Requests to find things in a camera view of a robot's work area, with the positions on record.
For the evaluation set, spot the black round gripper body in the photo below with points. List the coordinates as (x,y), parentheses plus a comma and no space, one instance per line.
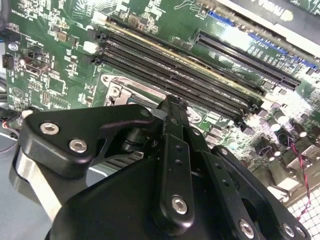
(112,212)

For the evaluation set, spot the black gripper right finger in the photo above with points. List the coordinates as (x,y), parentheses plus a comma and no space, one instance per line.
(220,175)

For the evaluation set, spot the thin metal locking lever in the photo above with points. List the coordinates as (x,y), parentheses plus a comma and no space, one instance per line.
(130,84)

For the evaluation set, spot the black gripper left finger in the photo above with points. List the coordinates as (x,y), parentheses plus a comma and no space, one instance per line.
(62,135)

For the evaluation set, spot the metal socket cover frame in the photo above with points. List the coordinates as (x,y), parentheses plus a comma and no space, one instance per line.
(124,96)

